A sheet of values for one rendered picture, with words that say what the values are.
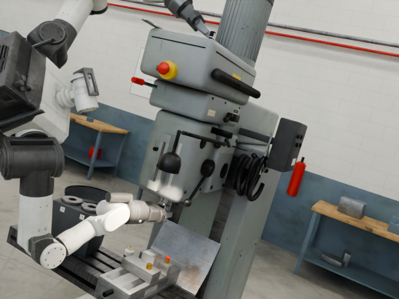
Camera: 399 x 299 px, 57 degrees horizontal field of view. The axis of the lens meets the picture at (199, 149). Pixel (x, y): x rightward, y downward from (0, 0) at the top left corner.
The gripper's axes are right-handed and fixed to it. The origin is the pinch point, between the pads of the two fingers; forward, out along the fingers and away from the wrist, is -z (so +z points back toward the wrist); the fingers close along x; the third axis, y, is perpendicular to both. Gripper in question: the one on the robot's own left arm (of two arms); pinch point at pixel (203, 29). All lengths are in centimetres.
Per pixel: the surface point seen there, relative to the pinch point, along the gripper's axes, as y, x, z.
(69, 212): -94, -3, -13
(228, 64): -2.5, 9.7, -18.7
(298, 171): -27, -398, -109
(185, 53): -9.9, 22.3, -8.8
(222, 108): -14.9, 2.0, -26.9
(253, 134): -14.7, -23.6, -41.1
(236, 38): 7.4, -14.9, -7.7
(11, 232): -123, -4, 0
